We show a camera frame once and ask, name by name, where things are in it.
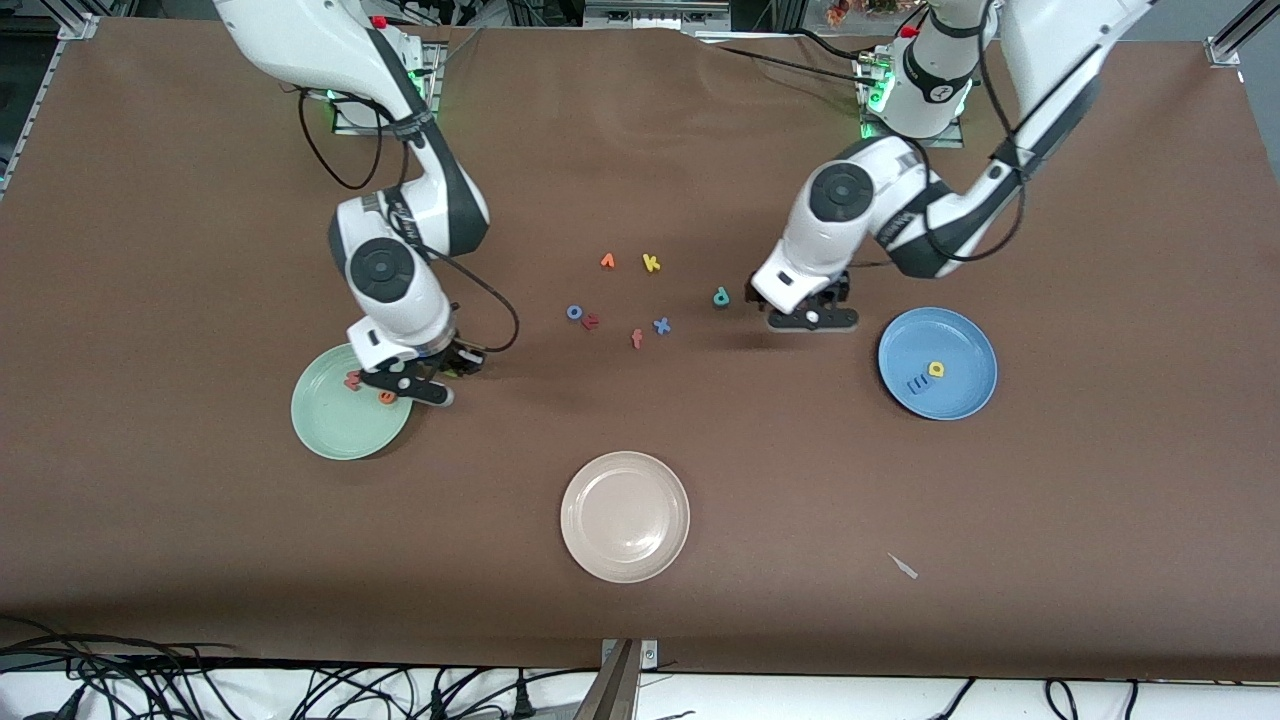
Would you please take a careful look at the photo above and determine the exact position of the light green plate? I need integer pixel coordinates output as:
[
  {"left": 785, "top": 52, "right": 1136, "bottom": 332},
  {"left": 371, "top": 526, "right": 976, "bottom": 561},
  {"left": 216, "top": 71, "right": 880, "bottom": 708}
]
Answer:
[{"left": 291, "top": 342, "right": 414, "bottom": 461}]

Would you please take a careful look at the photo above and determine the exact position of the blue plate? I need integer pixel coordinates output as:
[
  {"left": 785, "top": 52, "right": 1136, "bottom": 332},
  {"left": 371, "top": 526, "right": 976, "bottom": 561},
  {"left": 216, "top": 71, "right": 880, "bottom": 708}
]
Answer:
[{"left": 878, "top": 307, "right": 998, "bottom": 421}]

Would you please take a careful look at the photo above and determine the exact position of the beige plate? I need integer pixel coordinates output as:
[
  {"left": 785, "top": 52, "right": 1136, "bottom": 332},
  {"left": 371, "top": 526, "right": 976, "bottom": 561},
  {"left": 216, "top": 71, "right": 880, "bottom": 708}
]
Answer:
[{"left": 560, "top": 451, "right": 691, "bottom": 584}]

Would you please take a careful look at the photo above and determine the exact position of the brown table cover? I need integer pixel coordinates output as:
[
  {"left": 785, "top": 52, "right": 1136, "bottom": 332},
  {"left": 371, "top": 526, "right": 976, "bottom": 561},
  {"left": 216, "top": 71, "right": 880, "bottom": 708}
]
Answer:
[{"left": 0, "top": 18, "right": 1280, "bottom": 681}]

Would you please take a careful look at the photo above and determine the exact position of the grey metal pole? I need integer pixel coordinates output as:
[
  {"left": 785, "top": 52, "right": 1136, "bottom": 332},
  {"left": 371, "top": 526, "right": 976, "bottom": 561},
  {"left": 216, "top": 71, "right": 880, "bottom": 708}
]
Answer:
[{"left": 575, "top": 640, "right": 641, "bottom": 720}]

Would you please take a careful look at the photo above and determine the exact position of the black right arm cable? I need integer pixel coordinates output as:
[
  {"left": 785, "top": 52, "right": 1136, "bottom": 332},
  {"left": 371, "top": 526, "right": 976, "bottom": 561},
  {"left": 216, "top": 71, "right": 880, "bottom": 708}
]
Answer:
[{"left": 298, "top": 85, "right": 521, "bottom": 353}]

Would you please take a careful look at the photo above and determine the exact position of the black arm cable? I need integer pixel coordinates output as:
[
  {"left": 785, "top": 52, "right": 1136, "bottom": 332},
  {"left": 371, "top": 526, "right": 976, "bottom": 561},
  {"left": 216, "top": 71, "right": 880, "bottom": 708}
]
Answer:
[
  {"left": 905, "top": 0, "right": 1031, "bottom": 264},
  {"left": 298, "top": 85, "right": 521, "bottom": 353}
]

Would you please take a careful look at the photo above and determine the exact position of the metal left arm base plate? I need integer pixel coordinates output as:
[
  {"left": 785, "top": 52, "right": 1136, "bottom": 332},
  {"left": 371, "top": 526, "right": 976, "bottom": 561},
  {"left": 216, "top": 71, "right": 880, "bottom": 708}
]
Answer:
[{"left": 855, "top": 50, "right": 966, "bottom": 149}]

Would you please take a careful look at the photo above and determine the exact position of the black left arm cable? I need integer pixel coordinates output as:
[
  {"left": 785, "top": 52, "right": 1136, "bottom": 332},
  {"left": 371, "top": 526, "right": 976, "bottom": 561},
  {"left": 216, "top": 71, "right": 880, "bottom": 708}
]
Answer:
[{"left": 905, "top": 0, "right": 1031, "bottom": 264}]

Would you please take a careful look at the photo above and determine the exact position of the black cable on table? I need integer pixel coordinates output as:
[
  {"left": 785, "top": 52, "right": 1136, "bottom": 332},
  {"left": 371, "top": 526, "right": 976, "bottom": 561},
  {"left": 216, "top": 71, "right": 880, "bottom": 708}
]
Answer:
[{"left": 715, "top": 43, "right": 881, "bottom": 91}]

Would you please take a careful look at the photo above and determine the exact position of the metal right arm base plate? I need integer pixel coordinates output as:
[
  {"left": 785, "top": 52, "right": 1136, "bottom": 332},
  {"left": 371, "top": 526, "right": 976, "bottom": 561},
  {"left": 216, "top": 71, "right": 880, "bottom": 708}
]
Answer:
[{"left": 333, "top": 40, "right": 442, "bottom": 137}]

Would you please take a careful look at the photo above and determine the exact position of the grey metal frame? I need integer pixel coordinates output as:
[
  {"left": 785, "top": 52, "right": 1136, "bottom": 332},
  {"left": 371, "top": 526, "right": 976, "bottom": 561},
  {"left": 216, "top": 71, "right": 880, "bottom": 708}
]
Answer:
[{"left": 585, "top": 0, "right": 731, "bottom": 33}]

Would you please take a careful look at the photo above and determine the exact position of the silver metal bracket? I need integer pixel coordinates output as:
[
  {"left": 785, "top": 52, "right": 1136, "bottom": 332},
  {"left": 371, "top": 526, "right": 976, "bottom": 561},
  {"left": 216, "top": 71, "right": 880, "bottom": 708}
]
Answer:
[{"left": 600, "top": 638, "right": 659, "bottom": 671}]

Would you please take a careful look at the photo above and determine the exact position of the aluminium corner rail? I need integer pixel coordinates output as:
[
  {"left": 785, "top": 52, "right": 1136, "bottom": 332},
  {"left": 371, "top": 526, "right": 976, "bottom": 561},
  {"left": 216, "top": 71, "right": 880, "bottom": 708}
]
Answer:
[
  {"left": 0, "top": 14, "right": 101, "bottom": 196},
  {"left": 1205, "top": 0, "right": 1280, "bottom": 69}
]

